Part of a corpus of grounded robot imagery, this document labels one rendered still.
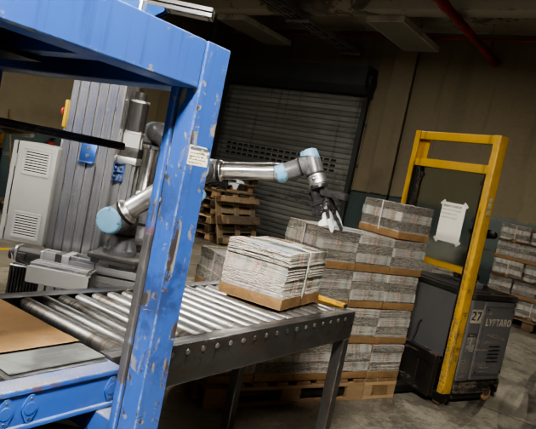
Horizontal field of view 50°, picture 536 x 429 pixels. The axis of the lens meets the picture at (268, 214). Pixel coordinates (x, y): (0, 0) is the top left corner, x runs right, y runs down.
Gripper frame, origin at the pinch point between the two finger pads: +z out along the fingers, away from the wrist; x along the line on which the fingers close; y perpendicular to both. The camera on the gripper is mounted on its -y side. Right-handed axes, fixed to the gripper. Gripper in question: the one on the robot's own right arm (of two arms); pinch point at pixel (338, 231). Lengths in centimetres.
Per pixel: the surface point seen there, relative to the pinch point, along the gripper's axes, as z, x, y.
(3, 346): 14, 126, 41
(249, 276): 7.5, 17.8, 34.4
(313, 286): 17.6, -12.1, 22.4
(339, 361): 51, -19, 24
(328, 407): 69, -19, 35
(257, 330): 28, 49, 20
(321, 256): 6.6, -11.7, 14.9
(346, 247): -2, -111, 38
